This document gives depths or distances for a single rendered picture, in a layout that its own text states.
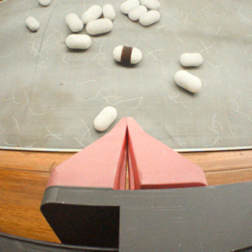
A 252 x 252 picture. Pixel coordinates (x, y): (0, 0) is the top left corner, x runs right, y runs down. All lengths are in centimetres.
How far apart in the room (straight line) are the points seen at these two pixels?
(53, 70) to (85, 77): 5
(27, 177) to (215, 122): 24
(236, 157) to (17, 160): 26
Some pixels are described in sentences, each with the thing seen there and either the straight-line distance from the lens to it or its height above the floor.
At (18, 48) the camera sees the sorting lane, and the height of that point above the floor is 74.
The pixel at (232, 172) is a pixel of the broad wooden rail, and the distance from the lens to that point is 24.
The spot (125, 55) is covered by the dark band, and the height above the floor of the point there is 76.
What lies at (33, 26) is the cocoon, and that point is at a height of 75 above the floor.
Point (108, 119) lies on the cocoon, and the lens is 23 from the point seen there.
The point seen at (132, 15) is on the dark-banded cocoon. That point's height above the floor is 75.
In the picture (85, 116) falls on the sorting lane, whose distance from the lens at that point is 26.
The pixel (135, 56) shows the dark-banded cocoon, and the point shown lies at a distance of 26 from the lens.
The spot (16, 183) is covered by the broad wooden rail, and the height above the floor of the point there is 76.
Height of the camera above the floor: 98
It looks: 75 degrees down
